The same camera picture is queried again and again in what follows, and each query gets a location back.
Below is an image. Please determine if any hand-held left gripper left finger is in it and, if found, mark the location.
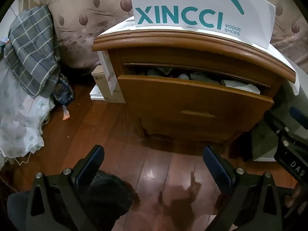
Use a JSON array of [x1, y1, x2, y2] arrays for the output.
[[26, 145, 105, 231]]

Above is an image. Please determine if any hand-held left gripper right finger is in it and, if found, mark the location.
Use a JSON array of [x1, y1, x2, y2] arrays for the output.
[[203, 146, 283, 231]]

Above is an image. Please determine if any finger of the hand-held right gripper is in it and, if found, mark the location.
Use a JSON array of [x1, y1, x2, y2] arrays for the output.
[[289, 106, 308, 124], [264, 110, 290, 139]]

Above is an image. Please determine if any pile of underwear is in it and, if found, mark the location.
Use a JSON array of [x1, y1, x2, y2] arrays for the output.
[[135, 66, 262, 95]]

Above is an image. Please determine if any white shoe box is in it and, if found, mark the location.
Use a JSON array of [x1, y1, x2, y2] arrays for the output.
[[129, 0, 277, 50]]

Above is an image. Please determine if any grey storage box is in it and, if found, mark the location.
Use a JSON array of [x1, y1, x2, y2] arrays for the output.
[[251, 65, 308, 162]]

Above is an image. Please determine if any small orange wrapper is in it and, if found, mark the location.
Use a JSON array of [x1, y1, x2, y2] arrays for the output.
[[61, 105, 71, 121]]

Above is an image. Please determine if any flat white box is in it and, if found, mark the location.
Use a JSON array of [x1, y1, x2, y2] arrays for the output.
[[90, 86, 107, 102]]

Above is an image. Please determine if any blue plastic packet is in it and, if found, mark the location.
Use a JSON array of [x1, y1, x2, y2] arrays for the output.
[[52, 74, 75, 107]]

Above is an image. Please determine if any tall white carton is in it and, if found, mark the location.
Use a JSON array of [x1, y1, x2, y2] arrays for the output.
[[97, 50, 127, 104]]

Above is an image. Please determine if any white lace cloth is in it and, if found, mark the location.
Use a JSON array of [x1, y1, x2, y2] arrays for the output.
[[0, 53, 57, 160]]

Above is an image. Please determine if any wooden nightstand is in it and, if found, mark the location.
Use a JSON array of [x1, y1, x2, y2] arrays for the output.
[[93, 30, 297, 151]]

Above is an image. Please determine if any grey plaid blanket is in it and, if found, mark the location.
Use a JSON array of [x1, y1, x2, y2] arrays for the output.
[[3, 5, 61, 100]]

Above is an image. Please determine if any beige leaf print curtain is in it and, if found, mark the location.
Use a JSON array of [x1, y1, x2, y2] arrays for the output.
[[19, 0, 308, 70]]

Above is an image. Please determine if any thin white cable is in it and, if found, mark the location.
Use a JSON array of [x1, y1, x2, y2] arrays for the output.
[[14, 152, 32, 167]]

